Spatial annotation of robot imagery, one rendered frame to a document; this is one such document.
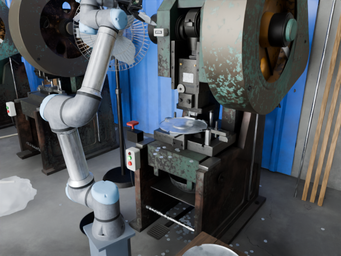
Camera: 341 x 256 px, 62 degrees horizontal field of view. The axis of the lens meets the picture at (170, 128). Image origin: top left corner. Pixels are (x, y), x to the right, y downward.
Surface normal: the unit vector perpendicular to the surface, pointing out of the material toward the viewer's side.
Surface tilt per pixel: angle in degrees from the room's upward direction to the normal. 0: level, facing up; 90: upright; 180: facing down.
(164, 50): 90
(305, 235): 0
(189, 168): 90
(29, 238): 0
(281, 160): 90
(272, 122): 90
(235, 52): 100
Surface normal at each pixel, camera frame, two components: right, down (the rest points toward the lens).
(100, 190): 0.11, -0.91
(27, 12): 0.76, 0.22
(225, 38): -0.62, 0.34
